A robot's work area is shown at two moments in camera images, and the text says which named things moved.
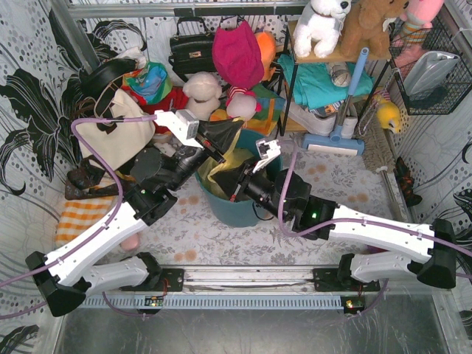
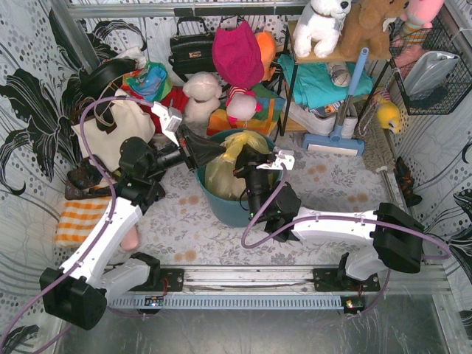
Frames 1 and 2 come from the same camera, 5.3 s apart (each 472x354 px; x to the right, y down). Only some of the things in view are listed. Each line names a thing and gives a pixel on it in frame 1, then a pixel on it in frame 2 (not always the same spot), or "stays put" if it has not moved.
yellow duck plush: (389, 116) stays put
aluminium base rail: (234, 287) stays put
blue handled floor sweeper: (333, 143) stays put
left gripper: (206, 141) -> (188, 148)
